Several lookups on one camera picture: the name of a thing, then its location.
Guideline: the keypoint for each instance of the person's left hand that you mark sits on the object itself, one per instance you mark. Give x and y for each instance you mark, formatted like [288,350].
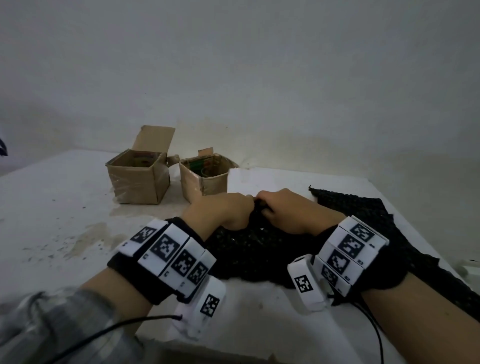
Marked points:
[221,212]

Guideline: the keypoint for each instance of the person's right hand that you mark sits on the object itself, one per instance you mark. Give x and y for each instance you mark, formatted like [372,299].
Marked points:
[296,212]

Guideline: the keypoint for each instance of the paper box with notched rim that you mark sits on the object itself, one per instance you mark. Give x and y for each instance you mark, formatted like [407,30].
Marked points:
[204,185]

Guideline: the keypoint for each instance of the paper box with white lid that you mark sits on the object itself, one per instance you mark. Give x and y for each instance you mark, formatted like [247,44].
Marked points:
[243,182]

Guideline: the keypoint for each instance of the black bubble wrap piece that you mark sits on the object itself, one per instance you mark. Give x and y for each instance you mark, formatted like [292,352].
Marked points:
[255,255]

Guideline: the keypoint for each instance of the pile of black bubble wrap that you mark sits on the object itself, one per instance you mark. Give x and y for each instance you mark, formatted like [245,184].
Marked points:
[367,210]

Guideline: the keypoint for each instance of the paper box with tall flap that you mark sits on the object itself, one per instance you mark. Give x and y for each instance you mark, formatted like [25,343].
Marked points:
[138,185]

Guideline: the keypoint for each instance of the person's right forearm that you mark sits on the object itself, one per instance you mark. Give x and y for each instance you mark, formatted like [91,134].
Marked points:
[420,322]

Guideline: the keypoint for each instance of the person's left forearm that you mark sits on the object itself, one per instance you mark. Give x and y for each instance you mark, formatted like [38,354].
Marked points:
[108,296]

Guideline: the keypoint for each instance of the clear glass jar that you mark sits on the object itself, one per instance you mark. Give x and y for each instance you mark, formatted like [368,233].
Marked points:
[206,171]

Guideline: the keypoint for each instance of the left wrist marker band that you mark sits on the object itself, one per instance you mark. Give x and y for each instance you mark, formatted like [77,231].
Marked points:
[165,255]

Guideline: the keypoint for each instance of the white plastic block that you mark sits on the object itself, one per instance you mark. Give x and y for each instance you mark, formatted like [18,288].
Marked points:
[470,267]

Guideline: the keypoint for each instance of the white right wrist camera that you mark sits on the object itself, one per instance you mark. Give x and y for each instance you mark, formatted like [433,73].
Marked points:
[303,285]

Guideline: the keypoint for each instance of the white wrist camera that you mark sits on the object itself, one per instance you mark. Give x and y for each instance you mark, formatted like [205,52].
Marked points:
[303,285]
[204,307]

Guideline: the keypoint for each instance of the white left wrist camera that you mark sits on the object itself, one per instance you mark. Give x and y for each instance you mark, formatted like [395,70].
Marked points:
[204,307]

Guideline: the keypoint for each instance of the black and white wall marker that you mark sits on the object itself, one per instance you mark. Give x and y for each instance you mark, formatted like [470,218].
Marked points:
[3,148]

